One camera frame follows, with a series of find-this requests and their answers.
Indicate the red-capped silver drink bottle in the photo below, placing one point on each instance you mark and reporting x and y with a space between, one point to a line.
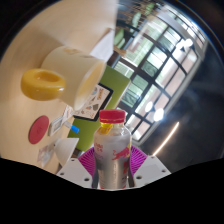
111 156

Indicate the curved linear ceiling light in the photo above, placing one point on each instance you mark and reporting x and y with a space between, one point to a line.
166 138

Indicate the group of pendant lamps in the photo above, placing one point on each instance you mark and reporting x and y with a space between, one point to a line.
158 114

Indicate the blue-capped white tube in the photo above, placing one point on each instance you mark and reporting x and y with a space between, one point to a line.
75 129

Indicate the sticker-covered black tablet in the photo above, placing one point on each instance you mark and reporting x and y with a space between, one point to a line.
96 100

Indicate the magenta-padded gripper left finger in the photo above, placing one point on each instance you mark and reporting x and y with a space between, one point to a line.
75 170

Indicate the small white napkin packet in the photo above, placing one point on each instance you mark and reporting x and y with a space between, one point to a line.
46 154

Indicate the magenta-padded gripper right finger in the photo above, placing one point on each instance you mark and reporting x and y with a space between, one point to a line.
150 168

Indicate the green upholstered bench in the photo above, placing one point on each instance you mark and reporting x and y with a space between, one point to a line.
113 81

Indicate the group of green-seated wooden chairs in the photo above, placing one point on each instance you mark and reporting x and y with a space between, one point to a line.
119 36

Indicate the flat round red coaster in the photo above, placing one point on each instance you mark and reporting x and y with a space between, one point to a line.
38 130

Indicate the white paper sheets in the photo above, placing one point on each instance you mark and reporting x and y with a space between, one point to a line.
105 46

